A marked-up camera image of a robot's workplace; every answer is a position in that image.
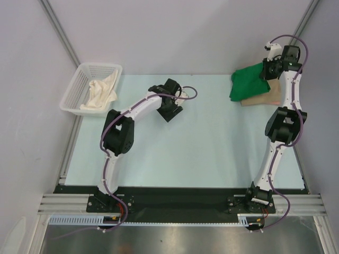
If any green t shirt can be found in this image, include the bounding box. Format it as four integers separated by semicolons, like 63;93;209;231
229;62;271;102

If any white plastic basket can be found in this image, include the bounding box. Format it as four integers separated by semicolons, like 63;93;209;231
59;62;123;117

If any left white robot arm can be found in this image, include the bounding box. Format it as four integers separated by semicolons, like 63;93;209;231
98;79;189;212

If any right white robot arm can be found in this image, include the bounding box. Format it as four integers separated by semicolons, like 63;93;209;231
244;42;307;212

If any folded tan t shirt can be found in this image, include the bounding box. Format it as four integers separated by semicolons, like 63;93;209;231
240;79;281;106

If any cream t shirt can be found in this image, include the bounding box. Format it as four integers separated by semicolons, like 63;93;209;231
80;69;119;111

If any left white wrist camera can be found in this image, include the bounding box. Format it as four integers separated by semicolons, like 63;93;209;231
175;91;190;106

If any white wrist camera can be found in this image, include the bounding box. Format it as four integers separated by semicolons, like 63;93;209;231
264;42;282;61
175;91;190;106

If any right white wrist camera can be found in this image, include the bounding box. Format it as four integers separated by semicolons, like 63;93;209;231
264;42;282;61

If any right aluminium corner post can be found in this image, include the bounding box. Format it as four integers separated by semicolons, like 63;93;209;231
292;0;322;39

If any aluminium corner post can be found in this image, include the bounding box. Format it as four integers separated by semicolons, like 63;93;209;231
292;0;322;39
38;0;81;68

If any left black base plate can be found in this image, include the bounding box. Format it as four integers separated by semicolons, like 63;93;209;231
86;191;134;213

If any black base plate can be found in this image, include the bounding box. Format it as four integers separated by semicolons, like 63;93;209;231
86;191;134;213
226;196;276;214

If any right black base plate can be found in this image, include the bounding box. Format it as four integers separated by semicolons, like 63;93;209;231
226;196;276;214

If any right grey cable duct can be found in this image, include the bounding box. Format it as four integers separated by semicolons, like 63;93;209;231
238;214;265;226

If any grey cable duct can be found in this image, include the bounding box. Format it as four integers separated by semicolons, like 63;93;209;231
49;215;121;226
238;214;265;226

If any left grey cable duct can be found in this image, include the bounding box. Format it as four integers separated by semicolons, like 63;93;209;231
49;215;121;226

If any left aluminium corner post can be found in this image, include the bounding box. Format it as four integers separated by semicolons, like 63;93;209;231
38;0;81;68

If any aluminium front rail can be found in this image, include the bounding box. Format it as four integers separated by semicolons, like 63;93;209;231
38;194;327;216

